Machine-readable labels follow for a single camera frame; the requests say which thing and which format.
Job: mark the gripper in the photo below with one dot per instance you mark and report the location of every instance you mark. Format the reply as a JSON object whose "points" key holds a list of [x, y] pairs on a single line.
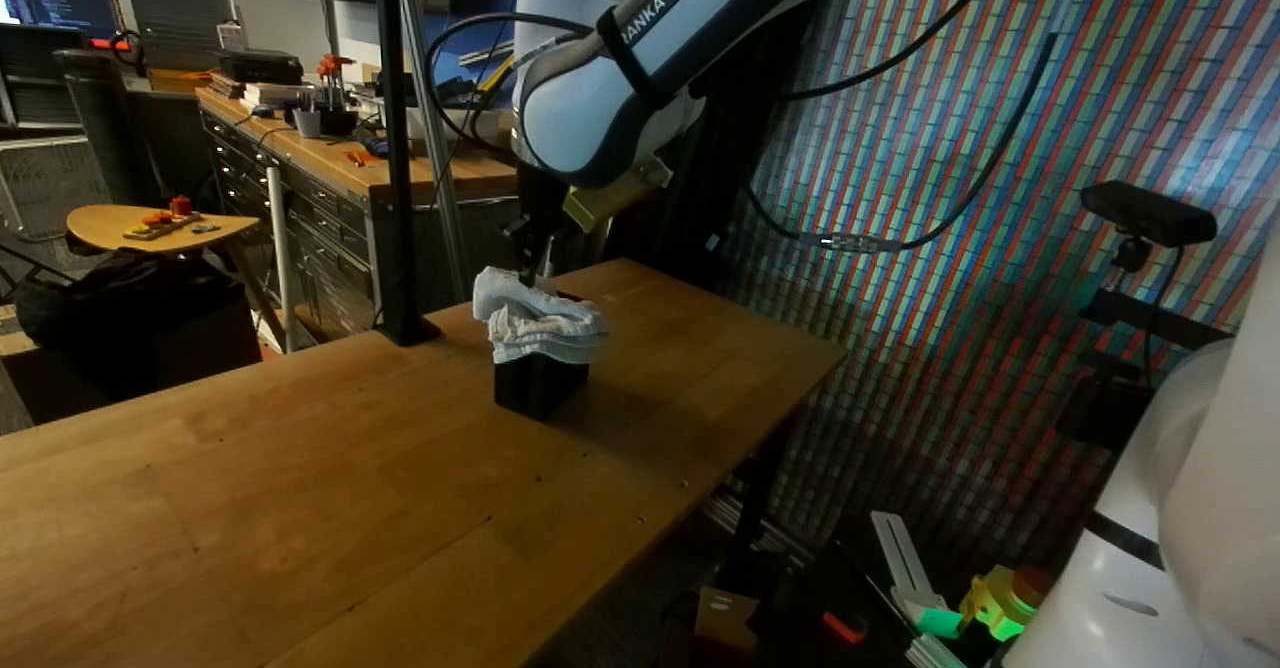
{"points": [[540, 198]]}

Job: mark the white towel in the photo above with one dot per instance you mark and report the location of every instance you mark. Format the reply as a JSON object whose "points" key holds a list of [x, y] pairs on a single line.
{"points": [[545, 323]]}

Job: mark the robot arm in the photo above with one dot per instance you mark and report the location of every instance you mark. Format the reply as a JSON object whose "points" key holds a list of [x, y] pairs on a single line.
{"points": [[640, 58]]}

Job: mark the black box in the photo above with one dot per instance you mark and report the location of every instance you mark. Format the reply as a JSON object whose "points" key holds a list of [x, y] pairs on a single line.
{"points": [[538, 388]]}

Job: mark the small cardboard box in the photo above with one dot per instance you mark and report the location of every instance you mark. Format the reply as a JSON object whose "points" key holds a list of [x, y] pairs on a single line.
{"points": [[726, 620]]}

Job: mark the silver metal pole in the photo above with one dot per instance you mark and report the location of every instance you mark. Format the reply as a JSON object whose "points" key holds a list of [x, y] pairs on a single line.
{"points": [[432, 138]]}

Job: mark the black stand pole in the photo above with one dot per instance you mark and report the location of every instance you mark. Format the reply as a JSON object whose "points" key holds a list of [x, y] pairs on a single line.
{"points": [[398, 168]]}

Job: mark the wooden workbench with drawers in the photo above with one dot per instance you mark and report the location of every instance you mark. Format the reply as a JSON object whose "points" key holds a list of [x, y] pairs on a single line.
{"points": [[330, 218]]}

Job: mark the white pole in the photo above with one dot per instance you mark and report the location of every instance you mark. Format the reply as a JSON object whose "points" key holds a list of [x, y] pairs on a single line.
{"points": [[283, 268]]}

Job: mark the rack of orange screwdrivers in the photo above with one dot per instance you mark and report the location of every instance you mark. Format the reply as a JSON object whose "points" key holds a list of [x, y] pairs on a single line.
{"points": [[336, 88]]}

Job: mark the grey cup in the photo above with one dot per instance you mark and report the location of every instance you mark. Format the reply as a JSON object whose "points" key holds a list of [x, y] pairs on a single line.
{"points": [[307, 123]]}

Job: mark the stack of books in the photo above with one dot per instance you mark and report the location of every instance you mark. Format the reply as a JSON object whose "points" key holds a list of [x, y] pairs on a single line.
{"points": [[265, 94]]}

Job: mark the black case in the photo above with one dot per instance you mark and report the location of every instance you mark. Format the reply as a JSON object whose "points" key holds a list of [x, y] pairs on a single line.
{"points": [[260, 66]]}

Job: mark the tray of red toys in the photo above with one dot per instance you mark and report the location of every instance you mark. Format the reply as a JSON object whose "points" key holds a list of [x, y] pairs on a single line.
{"points": [[165, 221]]}

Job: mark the colourful striped backdrop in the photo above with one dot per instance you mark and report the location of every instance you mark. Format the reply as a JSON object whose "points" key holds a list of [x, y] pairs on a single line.
{"points": [[920, 348]]}

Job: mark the black bag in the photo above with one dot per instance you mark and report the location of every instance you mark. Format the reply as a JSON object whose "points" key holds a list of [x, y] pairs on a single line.
{"points": [[140, 318]]}

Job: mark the round wooden table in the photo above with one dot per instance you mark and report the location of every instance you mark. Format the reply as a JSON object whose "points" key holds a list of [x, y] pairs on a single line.
{"points": [[110, 228]]}

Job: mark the black office chair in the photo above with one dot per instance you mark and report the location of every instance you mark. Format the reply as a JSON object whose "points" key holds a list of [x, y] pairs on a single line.
{"points": [[105, 128]]}

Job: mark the orange tool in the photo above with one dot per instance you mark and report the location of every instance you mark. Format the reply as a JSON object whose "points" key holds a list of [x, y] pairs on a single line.
{"points": [[845, 628]]}

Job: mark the monitor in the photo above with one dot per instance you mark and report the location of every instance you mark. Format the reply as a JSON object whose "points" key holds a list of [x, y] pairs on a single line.
{"points": [[60, 6]]}

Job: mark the yellow emergency stop button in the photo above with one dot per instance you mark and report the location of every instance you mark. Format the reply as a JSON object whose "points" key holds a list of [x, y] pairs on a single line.
{"points": [[1005, 598]]}

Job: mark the white metal bracket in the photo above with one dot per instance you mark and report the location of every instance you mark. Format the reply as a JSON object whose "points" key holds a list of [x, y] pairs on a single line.
{"points": [[905, 563]]}

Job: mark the camera on mount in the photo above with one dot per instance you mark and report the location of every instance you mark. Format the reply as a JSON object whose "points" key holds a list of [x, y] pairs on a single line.
{"points": [[1140, 238]]}

